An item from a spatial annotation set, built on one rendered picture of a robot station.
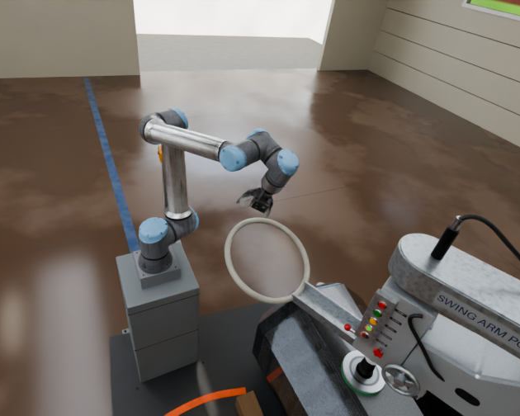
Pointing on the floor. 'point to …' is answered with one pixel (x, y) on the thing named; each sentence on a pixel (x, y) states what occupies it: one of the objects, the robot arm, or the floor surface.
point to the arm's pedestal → (161, 317)
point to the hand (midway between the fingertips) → (252, 208)
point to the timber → (248, 405)
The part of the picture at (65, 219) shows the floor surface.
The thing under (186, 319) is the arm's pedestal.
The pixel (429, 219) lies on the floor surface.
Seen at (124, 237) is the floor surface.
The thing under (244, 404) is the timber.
